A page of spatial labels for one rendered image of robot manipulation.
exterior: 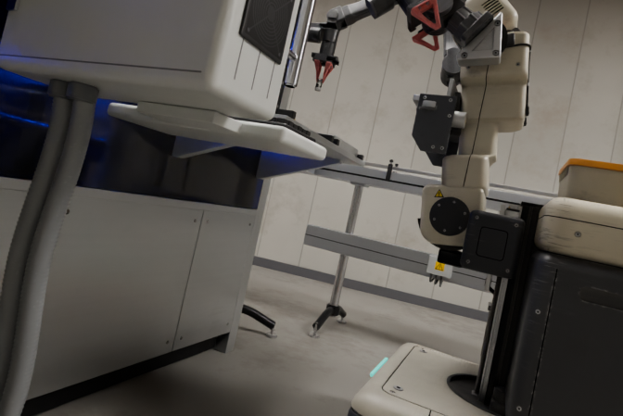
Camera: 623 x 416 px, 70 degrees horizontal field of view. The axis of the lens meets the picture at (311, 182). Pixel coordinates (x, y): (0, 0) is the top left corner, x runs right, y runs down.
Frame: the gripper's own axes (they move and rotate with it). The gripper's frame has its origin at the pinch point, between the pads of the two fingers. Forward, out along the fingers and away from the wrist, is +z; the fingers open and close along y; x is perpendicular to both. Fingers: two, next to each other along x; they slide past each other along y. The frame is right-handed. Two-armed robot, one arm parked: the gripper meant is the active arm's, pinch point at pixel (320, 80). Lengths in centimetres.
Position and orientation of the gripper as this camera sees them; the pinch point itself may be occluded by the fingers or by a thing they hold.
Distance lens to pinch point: 172.3
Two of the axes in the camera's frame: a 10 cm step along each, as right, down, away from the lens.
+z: -2.3, 9.7, -0.5
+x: -1.5, -0.8, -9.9
